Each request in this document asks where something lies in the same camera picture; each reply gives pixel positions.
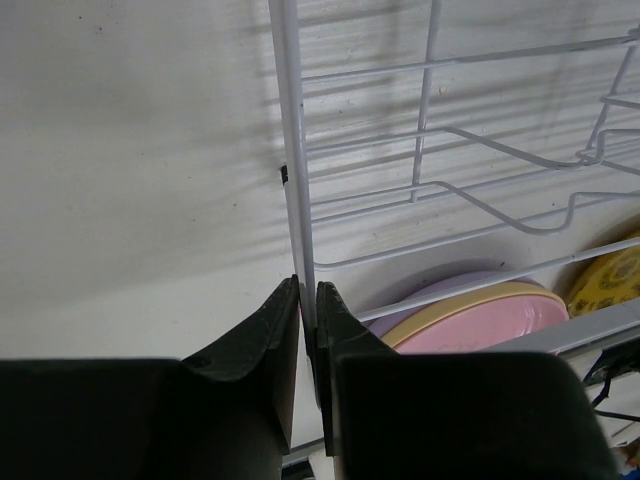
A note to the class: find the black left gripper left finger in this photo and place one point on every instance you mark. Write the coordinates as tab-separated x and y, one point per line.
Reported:
224	412

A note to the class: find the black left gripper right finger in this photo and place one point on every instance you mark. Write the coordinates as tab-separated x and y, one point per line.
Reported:
450	410

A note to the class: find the pink plate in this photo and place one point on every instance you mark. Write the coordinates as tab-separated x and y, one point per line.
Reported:
486	325

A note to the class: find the beige plate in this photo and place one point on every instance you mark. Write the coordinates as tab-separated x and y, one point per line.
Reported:
439	310

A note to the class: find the yellow black patterned plate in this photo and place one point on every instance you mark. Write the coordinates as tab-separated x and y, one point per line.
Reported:
611	279

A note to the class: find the white wire dish rack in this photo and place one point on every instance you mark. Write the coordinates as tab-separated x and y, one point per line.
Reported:
422	137

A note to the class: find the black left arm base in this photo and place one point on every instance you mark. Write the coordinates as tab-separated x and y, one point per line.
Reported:
613	384

